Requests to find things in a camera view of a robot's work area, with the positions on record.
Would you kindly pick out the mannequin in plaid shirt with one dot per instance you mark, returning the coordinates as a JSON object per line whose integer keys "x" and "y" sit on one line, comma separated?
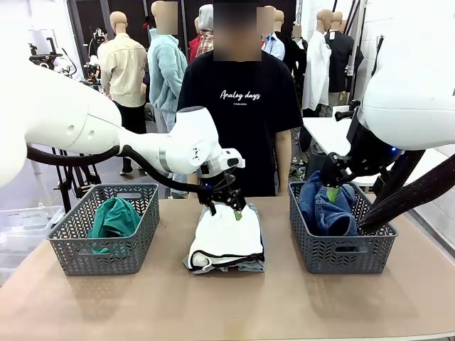
{"x": 204, "y": 42}

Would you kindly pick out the mannequin in cream shirt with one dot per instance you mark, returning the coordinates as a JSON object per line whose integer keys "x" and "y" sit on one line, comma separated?
{"x": 124, "y": 71}

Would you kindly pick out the mannequin in blue shirt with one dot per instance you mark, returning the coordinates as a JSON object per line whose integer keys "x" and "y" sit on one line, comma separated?
{"x": 275, "y": 46}

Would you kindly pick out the black tripod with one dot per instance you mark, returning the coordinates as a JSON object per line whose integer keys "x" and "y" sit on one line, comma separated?
{"x": 65, "y": 184}

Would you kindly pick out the clear plastic storage bin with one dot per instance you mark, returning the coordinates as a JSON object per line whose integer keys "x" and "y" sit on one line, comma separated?
{"x": 25, "y": 227}

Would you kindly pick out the person in light blue fleece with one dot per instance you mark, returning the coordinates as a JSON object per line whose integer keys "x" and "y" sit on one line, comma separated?
{"x": 167, "y": 71}

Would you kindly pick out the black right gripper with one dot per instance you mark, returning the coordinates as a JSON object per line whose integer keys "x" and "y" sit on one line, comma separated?
{"x": 371, "y": 152}

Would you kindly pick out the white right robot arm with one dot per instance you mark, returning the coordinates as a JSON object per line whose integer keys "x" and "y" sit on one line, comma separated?
{"x": 409, "y": 89}

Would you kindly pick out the light blue denim jeans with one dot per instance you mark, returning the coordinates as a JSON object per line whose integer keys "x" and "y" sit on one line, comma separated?
{"x": 249, "y": 266}

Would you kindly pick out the mannequin in white coat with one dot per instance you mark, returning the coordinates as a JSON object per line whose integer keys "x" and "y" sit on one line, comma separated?
{"x": 316, "y": 71}

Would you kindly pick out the person's left forearm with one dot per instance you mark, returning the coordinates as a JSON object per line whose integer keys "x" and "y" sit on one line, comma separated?
{"x": 283, "y": 160}

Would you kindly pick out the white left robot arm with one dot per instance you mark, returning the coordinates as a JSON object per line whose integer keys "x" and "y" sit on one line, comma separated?
{"x": 53, "y": 113}

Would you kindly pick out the black camera on stand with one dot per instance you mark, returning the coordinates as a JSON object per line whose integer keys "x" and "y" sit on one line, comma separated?
{"x": 96, "y": 39}

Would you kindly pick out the black gimbal equipment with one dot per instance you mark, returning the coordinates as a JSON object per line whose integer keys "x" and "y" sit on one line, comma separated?
{"x": 44, "y": 60}

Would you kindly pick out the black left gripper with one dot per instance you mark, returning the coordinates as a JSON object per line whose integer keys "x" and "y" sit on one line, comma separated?
{"x": 215, "y": 188}

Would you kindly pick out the figure in black clothes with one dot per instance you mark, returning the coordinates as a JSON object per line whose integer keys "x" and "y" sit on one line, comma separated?
{"x": 296, "y": 57}

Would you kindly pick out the white shirt with black trim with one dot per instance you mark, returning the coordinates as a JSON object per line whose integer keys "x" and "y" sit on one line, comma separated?
{"x": 227, "y": 238}

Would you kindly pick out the gray plastic basket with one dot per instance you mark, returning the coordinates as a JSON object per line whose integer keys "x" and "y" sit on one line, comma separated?
{"x": 106, "y": 263}
{"x": 341, "y": 259}

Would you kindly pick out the person in black t-shirt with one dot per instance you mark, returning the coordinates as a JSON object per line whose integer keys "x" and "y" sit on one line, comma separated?
{"x": 241, "y": 117}

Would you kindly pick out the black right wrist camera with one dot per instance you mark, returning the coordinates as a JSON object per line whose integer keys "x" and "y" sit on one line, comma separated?
{"x": 346, "y": 114}

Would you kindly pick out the teal green shirt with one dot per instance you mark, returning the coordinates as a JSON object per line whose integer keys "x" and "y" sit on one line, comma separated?
{"x": 113, "y": 216}

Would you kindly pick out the mannequin in black jacket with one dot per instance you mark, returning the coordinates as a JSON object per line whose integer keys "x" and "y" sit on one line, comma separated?
{"x": 341, "y": 60}

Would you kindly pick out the dark blue denim jeans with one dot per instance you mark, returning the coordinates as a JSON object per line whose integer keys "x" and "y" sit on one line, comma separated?
{"x": 330, "y": 216}

